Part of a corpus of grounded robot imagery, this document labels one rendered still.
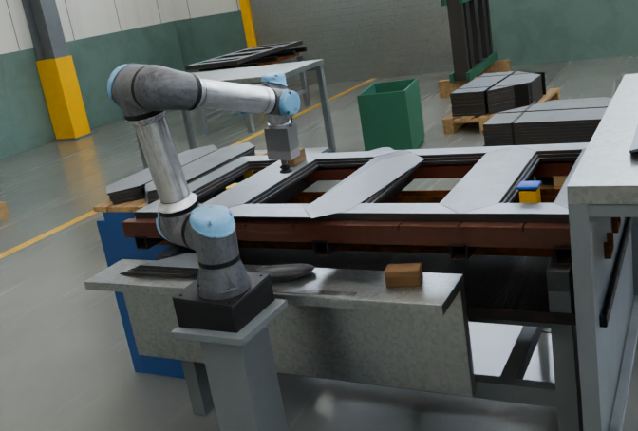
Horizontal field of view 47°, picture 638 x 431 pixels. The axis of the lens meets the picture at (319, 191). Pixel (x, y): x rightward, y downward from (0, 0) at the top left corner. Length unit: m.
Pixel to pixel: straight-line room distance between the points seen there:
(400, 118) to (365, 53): 5.21
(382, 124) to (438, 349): 4.14
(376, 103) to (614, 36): 4.91
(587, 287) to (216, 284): 0.94
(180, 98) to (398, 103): 4.40
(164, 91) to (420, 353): 1.08
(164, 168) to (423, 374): 0.99
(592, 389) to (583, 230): 0.39
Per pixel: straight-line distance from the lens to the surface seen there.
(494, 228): 2.06
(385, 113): 6.18
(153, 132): 1.97
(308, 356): 2.45
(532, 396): 2.35
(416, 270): 2.07
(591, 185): 1.61
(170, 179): 2.02
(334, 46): 11.51
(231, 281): 2.01
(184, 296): 2.08
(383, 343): 2.30
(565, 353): 2.24
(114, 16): 12.07
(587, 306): 1.72
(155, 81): 1.85
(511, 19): 10.59
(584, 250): 1.66
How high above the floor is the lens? 1.54
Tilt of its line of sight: 16 degrees down
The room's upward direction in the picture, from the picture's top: 9 degrees counter-clockwise
